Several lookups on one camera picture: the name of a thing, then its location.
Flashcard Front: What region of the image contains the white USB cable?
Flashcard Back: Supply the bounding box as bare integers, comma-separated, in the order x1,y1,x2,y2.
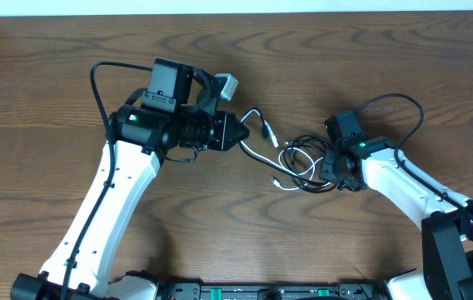
239,107,332,192

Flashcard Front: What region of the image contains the black USB cable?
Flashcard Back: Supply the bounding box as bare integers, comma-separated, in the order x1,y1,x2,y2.
238,108,340,194

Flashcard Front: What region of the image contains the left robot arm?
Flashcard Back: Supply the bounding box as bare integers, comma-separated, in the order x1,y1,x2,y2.
10,58,249,299

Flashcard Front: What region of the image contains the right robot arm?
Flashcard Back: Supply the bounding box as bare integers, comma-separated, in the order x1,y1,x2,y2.
320,112,473,300

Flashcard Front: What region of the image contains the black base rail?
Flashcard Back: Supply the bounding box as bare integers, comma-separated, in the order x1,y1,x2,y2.
156,281,389,300

